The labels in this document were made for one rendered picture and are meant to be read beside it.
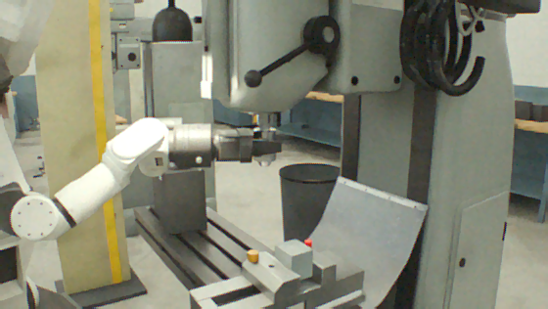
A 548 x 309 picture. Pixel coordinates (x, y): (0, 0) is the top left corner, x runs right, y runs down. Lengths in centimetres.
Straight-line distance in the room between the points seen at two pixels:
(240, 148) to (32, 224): 39
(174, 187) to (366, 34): 68
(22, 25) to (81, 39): 161
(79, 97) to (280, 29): 183
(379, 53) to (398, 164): 33
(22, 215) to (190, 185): 59
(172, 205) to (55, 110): 136
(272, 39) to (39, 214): 49
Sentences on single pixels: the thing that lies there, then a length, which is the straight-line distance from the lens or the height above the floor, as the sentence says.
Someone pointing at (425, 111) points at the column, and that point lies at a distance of 101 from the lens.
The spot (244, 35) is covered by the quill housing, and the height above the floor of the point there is 145.
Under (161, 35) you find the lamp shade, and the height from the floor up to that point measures 145.
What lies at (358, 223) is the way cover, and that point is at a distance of 114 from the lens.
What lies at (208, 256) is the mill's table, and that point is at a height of 91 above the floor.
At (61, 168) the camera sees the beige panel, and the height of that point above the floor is 83.
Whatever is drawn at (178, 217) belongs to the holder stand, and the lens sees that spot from 123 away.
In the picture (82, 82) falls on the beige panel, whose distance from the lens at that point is 244.
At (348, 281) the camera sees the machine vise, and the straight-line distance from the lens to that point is 88.
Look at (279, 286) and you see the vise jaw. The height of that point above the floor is 101.
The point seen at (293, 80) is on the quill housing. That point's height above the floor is 137.
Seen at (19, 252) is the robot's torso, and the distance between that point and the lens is 131.
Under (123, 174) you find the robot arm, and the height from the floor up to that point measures 121.
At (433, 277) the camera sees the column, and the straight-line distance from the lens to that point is 113.
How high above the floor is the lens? 141
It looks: 13 degrees down
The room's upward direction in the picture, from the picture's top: straight up
